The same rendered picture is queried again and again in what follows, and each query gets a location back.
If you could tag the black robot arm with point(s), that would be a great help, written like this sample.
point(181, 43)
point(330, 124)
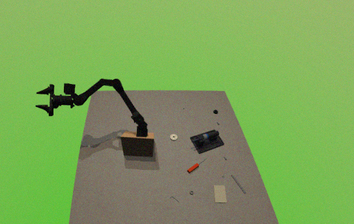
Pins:
point(80, 99)

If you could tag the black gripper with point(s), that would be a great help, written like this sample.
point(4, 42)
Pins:
point(57, 100)

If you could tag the red-handled screwdriver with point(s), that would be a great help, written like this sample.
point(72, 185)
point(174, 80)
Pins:
point(194, 166)

